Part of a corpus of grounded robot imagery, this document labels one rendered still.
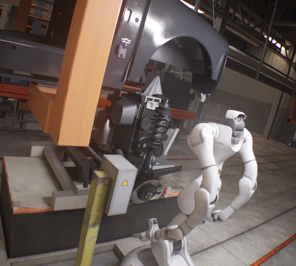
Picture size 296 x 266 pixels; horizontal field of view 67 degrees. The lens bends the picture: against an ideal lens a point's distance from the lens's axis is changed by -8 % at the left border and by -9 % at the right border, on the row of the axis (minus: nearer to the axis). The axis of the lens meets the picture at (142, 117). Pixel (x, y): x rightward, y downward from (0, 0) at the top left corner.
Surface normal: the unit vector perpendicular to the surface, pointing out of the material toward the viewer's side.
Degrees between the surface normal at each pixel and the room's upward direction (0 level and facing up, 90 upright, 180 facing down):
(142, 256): 70
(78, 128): 90
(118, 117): 90
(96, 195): 90
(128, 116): 90
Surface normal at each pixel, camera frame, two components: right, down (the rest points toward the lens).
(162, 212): 0.55, 0.29
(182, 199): -0.79, -0.11
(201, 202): -0.70, 0.07
